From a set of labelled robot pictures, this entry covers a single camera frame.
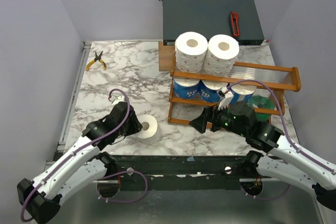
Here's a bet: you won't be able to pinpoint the plain white paper roll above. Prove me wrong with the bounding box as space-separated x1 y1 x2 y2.
135 114 161 143

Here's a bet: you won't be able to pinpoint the blue paper roll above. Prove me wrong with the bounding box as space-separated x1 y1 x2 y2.
229 84 257 105

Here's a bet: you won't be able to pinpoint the blue object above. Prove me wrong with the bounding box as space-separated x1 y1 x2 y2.
173 77 200 99

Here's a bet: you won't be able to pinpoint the green paper roll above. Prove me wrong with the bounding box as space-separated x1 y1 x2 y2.
248 95 275 122

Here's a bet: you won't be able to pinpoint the orange wooden shelf rack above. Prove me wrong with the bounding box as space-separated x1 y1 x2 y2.
167 52 302 133

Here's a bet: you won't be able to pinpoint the white red-dotted paper roll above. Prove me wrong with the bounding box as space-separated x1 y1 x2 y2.
175 31 208 73

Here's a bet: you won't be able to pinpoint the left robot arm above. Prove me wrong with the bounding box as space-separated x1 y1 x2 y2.
17 99 142 223

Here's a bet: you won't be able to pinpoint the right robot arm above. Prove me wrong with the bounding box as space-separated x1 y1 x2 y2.
189 101 335 210

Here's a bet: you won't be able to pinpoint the black yellow pliers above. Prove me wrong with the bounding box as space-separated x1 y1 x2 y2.
86 51 107 71

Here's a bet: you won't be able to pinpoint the brown wooden board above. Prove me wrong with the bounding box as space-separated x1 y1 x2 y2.
159 41 175 71

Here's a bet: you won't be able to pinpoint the red black utility knife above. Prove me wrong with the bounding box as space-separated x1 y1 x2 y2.
230 12 240 38

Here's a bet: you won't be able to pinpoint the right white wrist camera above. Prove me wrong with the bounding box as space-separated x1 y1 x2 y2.
217 87 234 110

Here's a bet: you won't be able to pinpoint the aluminium frame rail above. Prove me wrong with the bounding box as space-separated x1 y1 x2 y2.
43 41 92 172

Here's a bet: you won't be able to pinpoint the dark grey rack-mount device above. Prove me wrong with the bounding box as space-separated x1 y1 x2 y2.
159 0 265 46

